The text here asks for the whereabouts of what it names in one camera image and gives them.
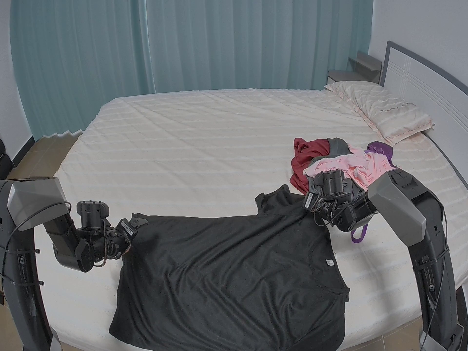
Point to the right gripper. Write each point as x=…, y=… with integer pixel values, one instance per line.
x=323, y=210

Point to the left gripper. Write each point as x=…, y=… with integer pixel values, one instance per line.
x=117, y=240

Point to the black T-shirt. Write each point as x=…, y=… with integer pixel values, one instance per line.
x=219, y=276

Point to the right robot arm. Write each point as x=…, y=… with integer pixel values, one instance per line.
x=402, y=203

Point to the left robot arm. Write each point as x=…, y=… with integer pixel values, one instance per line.
x=33, y=203

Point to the bed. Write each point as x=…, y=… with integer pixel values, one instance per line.
x=182, y=141

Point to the dark red garment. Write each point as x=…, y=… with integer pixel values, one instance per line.
x=310, y=152

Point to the pink garment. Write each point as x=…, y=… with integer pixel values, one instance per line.
x=369, y=166

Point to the grey garment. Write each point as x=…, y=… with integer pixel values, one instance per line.
x=338, y=145

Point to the purple garment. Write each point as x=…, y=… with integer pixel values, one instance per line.
x=382, y=148

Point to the cream pillow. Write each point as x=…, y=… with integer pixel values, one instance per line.
x=387, y=110

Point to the black chest of drawers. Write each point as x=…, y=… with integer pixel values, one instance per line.
x=4, y=159

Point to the grey bedside table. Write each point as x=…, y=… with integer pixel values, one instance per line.
x=365, y=62

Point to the blue-green curtain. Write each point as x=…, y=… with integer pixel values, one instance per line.
x=84, y=49
x=256, y=31

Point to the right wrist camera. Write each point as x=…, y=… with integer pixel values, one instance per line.
x=315, y=185

